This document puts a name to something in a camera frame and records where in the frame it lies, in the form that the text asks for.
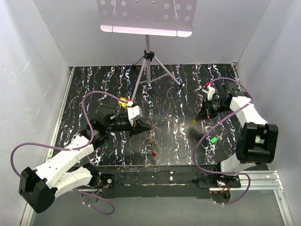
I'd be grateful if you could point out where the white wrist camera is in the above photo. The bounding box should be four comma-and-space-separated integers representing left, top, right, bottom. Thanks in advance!
127, 100, 143, 123
202, 82, 215, 101

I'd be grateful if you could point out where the metal key ring disc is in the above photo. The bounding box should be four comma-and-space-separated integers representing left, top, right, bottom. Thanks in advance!
149, 129, 158, 154

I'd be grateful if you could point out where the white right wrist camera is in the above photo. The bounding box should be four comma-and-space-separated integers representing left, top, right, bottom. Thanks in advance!
202, 82, 215, 101

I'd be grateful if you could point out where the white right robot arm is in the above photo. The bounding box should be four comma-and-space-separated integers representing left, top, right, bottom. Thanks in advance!
195, 79, 278, 188

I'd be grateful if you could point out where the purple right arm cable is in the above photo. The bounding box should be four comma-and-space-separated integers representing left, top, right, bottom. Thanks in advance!
192, 77, 254, 205

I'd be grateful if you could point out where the green tag key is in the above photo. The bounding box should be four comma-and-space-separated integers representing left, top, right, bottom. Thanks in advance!
209, 132, 223, 144

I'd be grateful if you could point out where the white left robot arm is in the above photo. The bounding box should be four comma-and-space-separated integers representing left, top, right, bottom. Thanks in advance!
19, 105, 151, 213

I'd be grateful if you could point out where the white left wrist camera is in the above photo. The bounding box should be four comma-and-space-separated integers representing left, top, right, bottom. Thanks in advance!
127, 100, 143, 123

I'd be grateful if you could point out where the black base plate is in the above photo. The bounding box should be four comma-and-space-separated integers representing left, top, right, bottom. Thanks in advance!
94, 165, 253, 201

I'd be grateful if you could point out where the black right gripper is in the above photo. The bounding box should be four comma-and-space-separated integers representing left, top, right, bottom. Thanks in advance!
195, 97, 231, 121

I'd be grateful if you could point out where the yellow toy block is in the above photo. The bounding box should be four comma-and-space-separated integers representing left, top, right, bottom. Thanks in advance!
118, 97, 127, 109

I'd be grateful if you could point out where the lilac music stand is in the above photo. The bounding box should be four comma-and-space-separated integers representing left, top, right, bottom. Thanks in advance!
96, 0, 197, 101

